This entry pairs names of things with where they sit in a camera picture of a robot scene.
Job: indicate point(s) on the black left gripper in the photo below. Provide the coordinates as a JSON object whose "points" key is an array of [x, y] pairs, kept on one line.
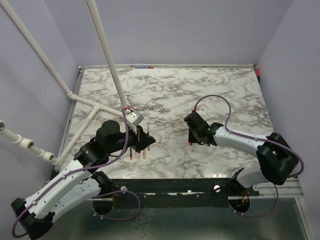
{"points": [[144, 139]]}

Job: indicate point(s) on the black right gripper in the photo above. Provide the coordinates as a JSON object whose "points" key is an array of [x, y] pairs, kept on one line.
{"points": [[191, 139]]}

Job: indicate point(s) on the yellow highlighter pen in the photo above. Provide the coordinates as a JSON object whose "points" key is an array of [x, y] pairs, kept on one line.
{"points": [[144, 154]]}

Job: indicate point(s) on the pink pencil-shaped marker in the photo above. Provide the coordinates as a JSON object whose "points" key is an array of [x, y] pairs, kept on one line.
{"points": [[138, 155]]}

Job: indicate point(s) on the orange red gel pen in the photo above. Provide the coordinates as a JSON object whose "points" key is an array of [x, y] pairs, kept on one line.
{"points": [[131, 153]]}

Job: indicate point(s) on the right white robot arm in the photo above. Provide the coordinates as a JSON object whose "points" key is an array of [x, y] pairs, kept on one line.
{"points": [[275, 158]]}

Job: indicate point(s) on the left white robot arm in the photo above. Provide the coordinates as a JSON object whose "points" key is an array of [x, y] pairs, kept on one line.
{"points": [[79, 180]]}

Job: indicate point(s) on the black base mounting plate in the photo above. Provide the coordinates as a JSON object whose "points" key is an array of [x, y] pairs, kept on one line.
{"points": [[176, 193]]}

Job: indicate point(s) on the blue red marker at edge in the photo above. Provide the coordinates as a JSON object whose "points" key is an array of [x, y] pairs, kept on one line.
{"points": [[144, 67]]}

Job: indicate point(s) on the red black clamp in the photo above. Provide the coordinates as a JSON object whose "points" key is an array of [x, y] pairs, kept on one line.
{"points": [[257, 72]]}

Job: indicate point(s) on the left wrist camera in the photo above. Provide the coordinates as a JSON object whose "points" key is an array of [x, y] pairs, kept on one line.
{"points": [[133, 119]]}

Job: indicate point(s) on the aluminium rail frame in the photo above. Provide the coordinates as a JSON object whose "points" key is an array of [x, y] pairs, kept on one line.
{"points": [[290, 189]]}

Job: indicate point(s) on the white PVC pipe frame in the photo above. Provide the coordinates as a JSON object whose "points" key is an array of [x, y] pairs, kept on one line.
{"points": [[33, 98]]}

